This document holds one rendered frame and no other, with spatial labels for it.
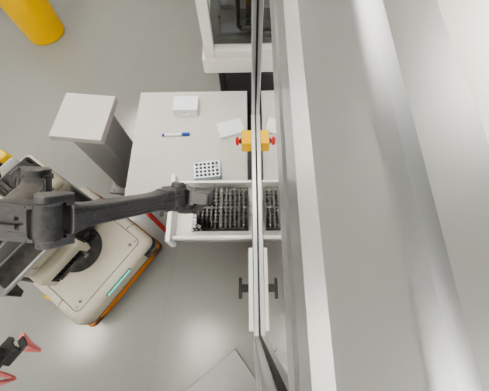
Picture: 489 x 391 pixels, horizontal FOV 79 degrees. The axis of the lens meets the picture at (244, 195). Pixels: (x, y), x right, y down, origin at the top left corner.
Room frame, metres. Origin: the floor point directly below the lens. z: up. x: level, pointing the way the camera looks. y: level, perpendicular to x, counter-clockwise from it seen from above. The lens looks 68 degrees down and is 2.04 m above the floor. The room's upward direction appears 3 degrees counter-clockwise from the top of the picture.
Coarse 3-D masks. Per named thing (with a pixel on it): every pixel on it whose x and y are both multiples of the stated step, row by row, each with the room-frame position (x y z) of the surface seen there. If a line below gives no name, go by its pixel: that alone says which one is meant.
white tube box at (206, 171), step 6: (198, 162) 0.68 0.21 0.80; (204, 162) 0.68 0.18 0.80; (210, 162) 0.68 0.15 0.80; (216, 162) 0.68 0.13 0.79; (198, 168) 0.65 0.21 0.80; (204, 168) 0.66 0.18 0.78; (210, 168) 0.64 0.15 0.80; (216, 168) 0.64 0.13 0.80; (198, 174) 0.62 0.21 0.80; (204, 174) 0.62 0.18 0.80; (210, 174) 0.62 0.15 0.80; (216, 174) 0.61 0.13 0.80; (198, 180) 0.60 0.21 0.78; (204, 180) 0.60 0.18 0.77
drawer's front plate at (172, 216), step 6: (174, 174) 0.56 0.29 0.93; (174, 180) 0.53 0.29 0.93; (168, 216) 0.37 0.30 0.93; (174, 216) 0.39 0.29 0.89; (168, 222) 0.35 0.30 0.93; (174, 222) 0.37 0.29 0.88; (168, 228) 0.33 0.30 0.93; (174, 228) 0.34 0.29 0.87; (168, 234) 0.30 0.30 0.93; (174, 234) 0.32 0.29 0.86; (168, 240) 0.28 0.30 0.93; (174, 246) 0.28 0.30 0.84
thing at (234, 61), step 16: (208, 16) 1.21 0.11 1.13; (208, 32) 1.21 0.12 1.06; (208, 48) 1.21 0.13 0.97; (224, 48) 1.22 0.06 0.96; (240, 48) 1.22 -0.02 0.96; (208, 64) 1.21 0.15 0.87; (224, 64) 1.21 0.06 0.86; (240, 64) 1.21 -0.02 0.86; (224, 80) 1.24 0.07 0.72; (240, 80) 1.23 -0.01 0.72
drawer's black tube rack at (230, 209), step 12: (216, 192) 0.48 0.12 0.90; (228, 192) 0.49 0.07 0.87; (240, 192) 0.48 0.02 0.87; (216, 204) 0.43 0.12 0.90; (228, 204) 0.42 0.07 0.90; (240, 204) 0.42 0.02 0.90; (204, 216) 0.39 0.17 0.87; (216, 216) 0.37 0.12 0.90; (228, 216) 0.38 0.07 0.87; (240, 216) 0.38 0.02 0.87; (204, 228) 0.33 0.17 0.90; (216, 228) 0.32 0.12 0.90; (228, 228) 0.32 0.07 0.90; (240, 228) 0.32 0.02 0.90
